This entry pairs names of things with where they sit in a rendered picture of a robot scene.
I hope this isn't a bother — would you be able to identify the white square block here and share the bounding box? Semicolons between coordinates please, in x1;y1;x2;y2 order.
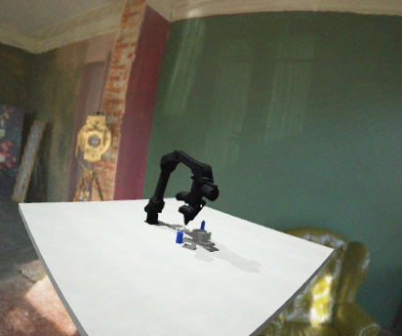
191;229;212;241

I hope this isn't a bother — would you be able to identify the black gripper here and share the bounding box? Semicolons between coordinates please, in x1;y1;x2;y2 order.
178;191;206;226

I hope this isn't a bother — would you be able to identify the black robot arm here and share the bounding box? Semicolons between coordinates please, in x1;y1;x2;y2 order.
144;150;220;225

